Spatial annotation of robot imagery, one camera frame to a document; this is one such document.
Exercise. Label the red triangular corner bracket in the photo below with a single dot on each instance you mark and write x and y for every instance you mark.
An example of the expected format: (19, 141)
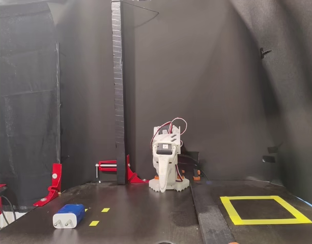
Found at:
(131, 176)

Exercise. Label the black rail strip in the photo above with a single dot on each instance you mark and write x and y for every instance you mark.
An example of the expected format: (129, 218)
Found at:
(209, 218)

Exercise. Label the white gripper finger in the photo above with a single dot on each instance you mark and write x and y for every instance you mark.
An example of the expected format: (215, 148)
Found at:
(168, 167)
(161, 170)

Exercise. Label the black mesh curtain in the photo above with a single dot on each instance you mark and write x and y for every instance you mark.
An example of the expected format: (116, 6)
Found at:
(28, 114)

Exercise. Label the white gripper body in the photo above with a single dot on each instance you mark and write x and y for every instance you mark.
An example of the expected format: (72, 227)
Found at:
(163, 148)

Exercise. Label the yellow tape square outline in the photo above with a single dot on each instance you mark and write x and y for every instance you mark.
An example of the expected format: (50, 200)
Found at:
(247, 221)

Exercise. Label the black foam post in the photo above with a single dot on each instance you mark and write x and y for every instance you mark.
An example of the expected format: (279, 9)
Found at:
(119, 101)

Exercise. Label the black clip on backdrop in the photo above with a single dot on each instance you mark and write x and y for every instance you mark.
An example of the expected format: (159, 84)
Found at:
(264, 52)

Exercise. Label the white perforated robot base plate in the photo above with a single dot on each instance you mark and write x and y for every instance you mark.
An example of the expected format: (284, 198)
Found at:
(182, 185)

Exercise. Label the red angle bracket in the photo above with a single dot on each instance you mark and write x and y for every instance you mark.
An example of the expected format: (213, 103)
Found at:
(56, 178)

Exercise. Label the red screw clamp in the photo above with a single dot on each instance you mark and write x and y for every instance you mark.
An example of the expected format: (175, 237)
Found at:
(107, 165)

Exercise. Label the blue and white charger block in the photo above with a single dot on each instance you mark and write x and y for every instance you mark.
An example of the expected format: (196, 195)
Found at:
(69, 216)

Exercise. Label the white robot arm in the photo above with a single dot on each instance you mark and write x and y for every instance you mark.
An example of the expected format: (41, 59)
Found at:
(176, 133)

